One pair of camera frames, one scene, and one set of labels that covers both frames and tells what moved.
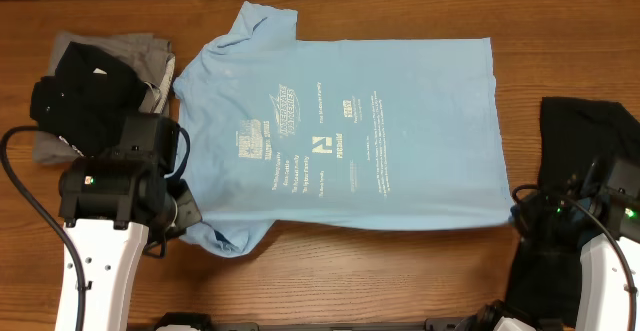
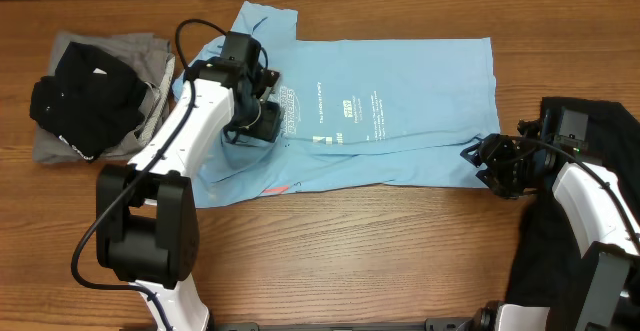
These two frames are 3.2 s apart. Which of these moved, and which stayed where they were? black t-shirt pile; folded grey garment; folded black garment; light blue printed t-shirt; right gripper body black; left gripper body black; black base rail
Moved: light blue printed t-shirt; left gripper body black; right gripper body black
Stayed: black t-shirt pile; folded grey garment; black base rail; folded black garment
